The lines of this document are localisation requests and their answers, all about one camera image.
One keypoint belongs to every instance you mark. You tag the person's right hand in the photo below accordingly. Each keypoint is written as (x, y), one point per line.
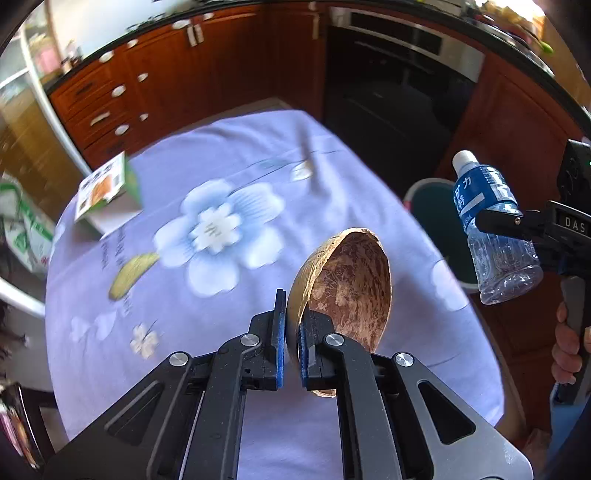
(570, 355)

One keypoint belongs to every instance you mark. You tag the purple floral tablecloth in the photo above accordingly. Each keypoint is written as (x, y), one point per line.
(221, 323)

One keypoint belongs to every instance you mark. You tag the brown coconut shell half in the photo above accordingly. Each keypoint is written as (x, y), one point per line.
(351, 286)

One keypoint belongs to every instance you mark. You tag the blue label plastic bottle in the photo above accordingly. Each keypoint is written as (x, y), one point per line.
(498, 258)

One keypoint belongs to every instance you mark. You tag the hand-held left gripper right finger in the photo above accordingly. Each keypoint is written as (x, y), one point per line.
(303, 364)

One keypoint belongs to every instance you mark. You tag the small green object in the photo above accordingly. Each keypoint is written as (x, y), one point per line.
(547, 46)

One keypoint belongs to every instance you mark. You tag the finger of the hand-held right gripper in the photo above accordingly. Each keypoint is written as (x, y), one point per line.
(508, 221)

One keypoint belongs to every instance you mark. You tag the black built-in oven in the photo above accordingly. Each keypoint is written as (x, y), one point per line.
(392, 101)

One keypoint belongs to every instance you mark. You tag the green and white bag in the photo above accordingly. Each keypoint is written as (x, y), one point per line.
(25, 230)

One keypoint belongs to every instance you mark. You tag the black kitchen countertop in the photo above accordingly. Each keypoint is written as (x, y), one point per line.
(138, 39)

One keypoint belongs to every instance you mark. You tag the wooden cabinet with drawers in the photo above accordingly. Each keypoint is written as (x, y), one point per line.
(194, 83)

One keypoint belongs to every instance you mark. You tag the green and white carton box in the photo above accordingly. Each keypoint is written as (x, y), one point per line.
(104, 189)

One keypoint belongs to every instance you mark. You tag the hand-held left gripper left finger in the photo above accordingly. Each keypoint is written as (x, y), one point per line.
(280, 350)

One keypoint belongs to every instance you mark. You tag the dark green trash bin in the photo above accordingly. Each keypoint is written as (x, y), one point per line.
(438, 221)

